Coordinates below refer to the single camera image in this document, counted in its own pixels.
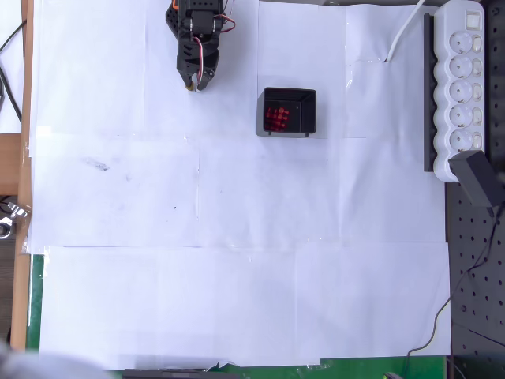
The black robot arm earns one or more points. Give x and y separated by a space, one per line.
199 19

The black box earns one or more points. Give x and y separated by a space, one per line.
305 106

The wooden table edge board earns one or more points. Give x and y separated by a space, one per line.
27 98

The metal clamp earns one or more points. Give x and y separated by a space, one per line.
16 211

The white paper table cover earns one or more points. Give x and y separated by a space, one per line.
236 296

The white power strip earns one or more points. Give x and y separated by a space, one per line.
459 23

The green cutting mat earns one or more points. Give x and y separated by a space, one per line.
34 296

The dark grey ridged panel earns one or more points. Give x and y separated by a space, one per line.
6 276

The black power adapter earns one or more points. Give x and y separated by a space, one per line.
473 177

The flat black device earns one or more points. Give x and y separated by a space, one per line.
177 374

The blurry grey object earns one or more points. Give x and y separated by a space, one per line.
31 365

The black pegboard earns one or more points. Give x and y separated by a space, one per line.
481 316

